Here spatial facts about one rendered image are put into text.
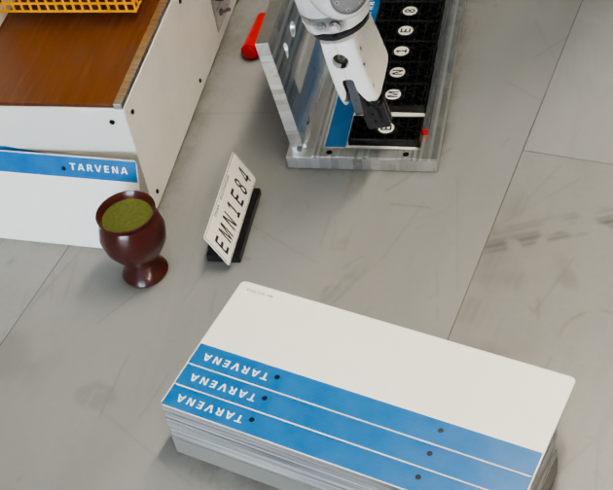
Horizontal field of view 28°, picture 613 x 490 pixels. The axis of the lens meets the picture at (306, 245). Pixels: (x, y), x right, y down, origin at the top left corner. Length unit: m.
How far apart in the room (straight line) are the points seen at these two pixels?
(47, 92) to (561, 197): 0.67
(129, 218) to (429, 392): 0.46
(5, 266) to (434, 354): 0.63
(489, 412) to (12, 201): 0.73
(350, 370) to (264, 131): 0.54
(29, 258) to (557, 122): 0.74
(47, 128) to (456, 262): 0.55
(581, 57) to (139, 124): 0.65
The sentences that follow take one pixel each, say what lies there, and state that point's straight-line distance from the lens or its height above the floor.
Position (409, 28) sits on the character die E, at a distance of 1.84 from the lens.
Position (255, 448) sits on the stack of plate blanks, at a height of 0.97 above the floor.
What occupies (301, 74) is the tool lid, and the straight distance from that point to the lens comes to 1.69.
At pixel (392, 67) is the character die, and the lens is 1.77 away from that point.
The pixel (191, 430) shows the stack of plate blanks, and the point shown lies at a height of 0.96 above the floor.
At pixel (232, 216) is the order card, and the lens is 1.59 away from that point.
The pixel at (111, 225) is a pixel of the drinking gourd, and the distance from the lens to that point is 1.52.
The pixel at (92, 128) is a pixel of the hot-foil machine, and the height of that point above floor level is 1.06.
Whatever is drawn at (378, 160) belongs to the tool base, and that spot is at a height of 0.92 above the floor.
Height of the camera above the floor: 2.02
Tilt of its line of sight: 45 degrees down
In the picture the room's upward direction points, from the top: 11 degrees counter-clockwise
